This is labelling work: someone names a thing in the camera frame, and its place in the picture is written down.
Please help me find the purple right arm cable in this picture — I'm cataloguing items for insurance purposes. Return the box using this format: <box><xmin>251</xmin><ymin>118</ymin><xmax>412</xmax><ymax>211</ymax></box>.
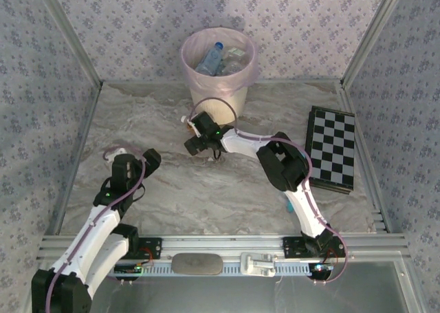
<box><xmin>188</xmin><ymin>97</ymin><xmax>348</xmax><ymax>285</ymax></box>

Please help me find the slotted metal strip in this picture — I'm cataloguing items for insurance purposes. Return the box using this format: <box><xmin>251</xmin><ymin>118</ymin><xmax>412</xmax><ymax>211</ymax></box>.
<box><xmin>102</xmin><ymin>263</ymin><xmax>331</xmax><ymax>278</ymax></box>

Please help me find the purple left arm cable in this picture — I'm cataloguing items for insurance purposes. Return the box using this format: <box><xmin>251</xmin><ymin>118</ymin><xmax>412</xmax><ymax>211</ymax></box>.
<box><xmin>44</xmin><ymin>146</ymin><xmax>147</xmax><ymax>313</ymax></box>

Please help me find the metal latch bracket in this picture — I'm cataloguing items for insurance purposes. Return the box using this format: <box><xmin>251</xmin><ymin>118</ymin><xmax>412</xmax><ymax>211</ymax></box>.
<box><xmin>239</xmin><ymin>252</ymin><xmax>276</xmax><ymax>277</ymax></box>

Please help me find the cream ribbed waste bin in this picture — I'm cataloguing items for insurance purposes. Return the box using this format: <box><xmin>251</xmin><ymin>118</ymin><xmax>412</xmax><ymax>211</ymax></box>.
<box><xmin>190</xmin><ymin>84</ymin><xmax>250</xmax><ymax>125</ymax></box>

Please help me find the small circuit board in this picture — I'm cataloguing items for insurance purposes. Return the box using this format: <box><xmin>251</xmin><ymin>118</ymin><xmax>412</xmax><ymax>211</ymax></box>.
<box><xmin>113</xmin><ymin>263</ymin><xmax>144</xmax><ymax>275</ymax></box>
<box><xmin>309</xmin><ymin>263</ymin><xmax>334</xmax><ymax>276</ymax></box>

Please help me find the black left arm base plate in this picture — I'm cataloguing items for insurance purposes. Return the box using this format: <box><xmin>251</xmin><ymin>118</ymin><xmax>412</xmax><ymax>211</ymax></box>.
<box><xmin>123</xmin><ymin>236</ymin><xmax>163</xmax><ymax>261</ymax></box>

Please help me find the black and white chessboard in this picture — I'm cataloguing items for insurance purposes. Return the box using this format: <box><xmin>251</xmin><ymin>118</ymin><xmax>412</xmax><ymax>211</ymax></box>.
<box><xmin>304</xmin><ymin>105</ymin><xmax>357</xmax><ymax>194</ymax></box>

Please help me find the clear bottle pale blue label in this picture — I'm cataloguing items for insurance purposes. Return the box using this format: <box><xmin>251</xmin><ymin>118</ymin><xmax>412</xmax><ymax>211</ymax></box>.
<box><xmin>195</xmin><ymin>41</ymin><xmax>225</xmax><ymax>76</ymax></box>

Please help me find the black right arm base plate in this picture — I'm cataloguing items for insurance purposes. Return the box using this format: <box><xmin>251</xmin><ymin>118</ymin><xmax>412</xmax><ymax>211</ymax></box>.
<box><xmin>282</xmin><ymin>236</ymin><xmax>344</xmax><ymax>259</ymax></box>

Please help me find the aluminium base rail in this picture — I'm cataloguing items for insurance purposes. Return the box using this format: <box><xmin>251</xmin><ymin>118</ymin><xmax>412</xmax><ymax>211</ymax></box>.
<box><xmin>37</xmin><ymin>235</ymin><xmax>412</xmax><ymax>261</ymax></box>

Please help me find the pink plastic bin liner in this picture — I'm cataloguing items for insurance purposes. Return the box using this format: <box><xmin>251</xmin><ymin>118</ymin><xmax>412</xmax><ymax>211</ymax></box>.
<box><xmin>180</xmin><ymin>26</ymin><xmax>259</xmax><ymax>99</ymax></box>

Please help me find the aluminium frame post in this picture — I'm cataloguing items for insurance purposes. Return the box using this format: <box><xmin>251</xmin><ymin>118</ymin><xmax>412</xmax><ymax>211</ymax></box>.
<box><xmin>32</xmin><ymin>0</ymin><xmax>104</xmax><ymax>89</ymax></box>
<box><xmin>340</xmin><ymin>0</ymin><xmax>410</xmax><ymax>89</ymax></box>

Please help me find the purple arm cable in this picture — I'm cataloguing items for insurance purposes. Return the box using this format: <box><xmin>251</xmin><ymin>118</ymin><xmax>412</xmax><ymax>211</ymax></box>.
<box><xmin>188</xmin><ymin>97</ymin><xmax>348</xmax><ymax>285</ymax></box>
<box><xmin>44</xmin><ymin>146</ymin><xmax>147</xmax><ymax>313</ymax></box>

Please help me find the grey oval pad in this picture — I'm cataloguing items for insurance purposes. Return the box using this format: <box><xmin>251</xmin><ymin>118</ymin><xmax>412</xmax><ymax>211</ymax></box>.
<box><xmin>170</xmin><ymin>253</ymin><xmax>223</xmax><ymax>276</ymax></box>

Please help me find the aluminium side rail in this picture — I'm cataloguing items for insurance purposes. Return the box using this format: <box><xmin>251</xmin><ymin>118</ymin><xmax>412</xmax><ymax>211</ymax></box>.
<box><xmin>340</xmin><ymin>81</ymin><xmax>388</xmax><ymax>233</ymax></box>
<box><xmin>46</xmin><ymin>82</ymin><xmax>104</xmax><ymax>237</ymax></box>

